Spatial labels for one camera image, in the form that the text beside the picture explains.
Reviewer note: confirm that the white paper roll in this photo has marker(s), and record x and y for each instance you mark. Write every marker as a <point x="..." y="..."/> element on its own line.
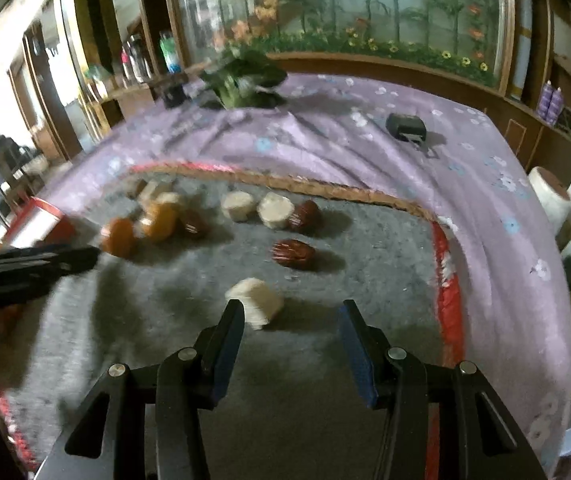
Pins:
<point x="553" y="202"/>

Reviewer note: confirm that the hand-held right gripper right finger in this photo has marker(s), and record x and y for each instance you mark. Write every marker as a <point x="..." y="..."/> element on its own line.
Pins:
<point x="360" y="360"/>

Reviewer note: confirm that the dark thermos flask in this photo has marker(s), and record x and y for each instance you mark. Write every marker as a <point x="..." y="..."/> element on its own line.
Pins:
<point x="139" y="60"/>

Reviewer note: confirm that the floral glass panel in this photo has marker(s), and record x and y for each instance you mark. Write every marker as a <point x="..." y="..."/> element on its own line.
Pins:
<point x="345" y="5"/>

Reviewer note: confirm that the green plastic bottle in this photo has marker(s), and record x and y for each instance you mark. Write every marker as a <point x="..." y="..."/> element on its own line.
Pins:
<point x="169" y="52"/>

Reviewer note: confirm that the red bottle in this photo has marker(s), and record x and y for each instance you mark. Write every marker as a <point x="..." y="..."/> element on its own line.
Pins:
<point x="126" y="67"/>

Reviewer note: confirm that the orange tangerine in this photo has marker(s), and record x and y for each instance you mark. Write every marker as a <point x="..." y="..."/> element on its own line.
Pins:
<point x="158" y="222"/>
<point x="118" y="237"/>

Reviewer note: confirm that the wooden bed headboard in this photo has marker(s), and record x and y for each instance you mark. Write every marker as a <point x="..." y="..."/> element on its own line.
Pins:
<point x="530" y="130"/>

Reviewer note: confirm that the green bok choy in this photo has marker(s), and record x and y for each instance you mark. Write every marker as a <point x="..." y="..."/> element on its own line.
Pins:
<point x="243" y="77"/>

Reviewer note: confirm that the dark red ridged ball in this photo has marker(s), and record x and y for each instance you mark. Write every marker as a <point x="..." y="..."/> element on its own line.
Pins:
<point x="294" y="255"/>
<point x="307" y="217"/>
<point x="195" y="224"/>

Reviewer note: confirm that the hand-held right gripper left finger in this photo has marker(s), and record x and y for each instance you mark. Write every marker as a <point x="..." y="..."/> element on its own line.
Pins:
<point x="228" y="345"/>

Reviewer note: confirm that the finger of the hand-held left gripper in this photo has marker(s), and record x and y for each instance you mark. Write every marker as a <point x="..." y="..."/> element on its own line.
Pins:
<point x="72" y="260"/>

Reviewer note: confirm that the red box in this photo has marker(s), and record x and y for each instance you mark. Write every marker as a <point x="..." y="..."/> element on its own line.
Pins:
<point x="60" y="230"/>

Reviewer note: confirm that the grey mat with red border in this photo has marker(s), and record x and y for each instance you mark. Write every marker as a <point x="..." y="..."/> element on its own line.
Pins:
<point x="365" y="260"/>

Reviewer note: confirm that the purple floral bedsheet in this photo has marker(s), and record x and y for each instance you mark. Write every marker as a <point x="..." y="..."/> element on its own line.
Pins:
<point x="495" y="240"/>

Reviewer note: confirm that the black clip-on device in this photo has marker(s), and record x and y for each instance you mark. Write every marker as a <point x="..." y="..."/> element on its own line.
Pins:
<point x="405" y="127"/>

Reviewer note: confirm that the wooden shelf cabinet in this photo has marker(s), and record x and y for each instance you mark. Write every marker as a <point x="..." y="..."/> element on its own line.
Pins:
<point x="110" y="20"/>

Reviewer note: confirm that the black cylinder device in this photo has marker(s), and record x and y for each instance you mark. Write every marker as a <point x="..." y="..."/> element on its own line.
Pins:
<point x="174" y="91"/>

